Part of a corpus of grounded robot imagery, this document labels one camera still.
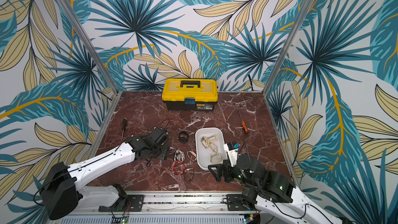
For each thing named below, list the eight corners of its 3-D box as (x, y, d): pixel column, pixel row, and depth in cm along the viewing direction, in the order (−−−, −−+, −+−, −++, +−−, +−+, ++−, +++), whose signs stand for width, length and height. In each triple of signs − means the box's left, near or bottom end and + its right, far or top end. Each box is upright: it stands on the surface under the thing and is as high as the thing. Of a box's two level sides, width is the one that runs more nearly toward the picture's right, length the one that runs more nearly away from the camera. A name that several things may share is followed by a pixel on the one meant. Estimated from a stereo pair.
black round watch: (178, 143, 95) (178, 141, 93) (179, 132, 100) (179, 130, 98) (188, 143, 95) (188, 141, 93) (189, 132, 100) (188, 130, 98)
